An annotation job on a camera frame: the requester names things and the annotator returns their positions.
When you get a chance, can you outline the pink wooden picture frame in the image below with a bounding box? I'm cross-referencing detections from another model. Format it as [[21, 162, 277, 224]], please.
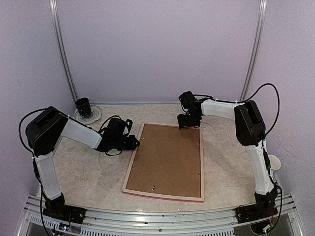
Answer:
[[121, 122, 205, 203]]

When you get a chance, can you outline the aluminium front rail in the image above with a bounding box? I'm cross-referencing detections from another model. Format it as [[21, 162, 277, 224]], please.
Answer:
[[18, 194, 303, 236]]

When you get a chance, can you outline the right aluminium corner post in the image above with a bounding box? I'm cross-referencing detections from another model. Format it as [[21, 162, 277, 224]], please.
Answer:
[[240, 0, 268, 100]]

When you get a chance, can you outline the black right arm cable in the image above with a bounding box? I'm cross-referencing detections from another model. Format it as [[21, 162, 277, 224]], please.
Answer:
[[194, 83, 281, 222]]

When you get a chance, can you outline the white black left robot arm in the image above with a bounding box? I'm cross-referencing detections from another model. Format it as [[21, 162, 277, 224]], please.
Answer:
[[25, 106, 140, 224]]

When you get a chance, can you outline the left aluminium corner post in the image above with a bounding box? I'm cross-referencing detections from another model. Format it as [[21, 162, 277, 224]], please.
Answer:
[[49, 0, 78, 103]]

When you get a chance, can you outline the aluminium corner post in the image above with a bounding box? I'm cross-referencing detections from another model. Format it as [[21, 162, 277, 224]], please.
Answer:
[[240, 0, 268, 100], [49, 0, 78, 103]]

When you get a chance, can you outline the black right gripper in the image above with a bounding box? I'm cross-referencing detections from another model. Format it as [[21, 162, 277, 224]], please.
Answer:
[[178, 111, 201, 128]]

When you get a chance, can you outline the dark green speckled cup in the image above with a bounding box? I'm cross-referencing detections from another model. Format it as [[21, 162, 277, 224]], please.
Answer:
[[75, 97, 91, 116]]

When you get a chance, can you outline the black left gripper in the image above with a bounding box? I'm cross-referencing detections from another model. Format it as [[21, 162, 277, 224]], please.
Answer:
[[113, 135, 140, 151]]

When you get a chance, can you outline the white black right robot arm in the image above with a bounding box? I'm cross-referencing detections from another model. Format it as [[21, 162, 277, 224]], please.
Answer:
[[177, 91, 279, 223]]

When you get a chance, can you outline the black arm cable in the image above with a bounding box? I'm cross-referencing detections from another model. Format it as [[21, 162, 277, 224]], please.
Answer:
[[18, 108, 60, 155], [194, 83, 281, 222]]

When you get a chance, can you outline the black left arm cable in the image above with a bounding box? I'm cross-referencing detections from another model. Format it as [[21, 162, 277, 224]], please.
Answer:
[[18, 108, 60, 155]]

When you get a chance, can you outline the grey spiral ceramic plate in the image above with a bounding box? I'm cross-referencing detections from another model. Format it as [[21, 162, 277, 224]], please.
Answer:
[[74, 104, 102, 125]]

